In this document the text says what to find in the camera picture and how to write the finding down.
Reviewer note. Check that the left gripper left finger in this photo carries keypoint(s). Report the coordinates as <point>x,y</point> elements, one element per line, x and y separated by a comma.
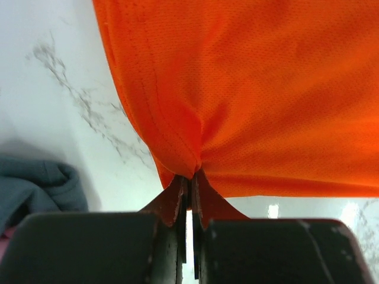
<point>169,245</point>

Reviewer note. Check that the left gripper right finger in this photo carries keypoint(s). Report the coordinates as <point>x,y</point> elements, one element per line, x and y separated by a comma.
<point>207,205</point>

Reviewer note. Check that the orange t shirt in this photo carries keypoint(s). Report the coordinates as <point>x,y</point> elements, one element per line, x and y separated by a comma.
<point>272,98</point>

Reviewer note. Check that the folded teal t shirt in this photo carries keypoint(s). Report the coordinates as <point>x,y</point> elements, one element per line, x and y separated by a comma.
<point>37,186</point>

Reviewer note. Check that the folded pink t shirt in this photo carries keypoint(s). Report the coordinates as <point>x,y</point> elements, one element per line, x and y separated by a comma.
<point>5,239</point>

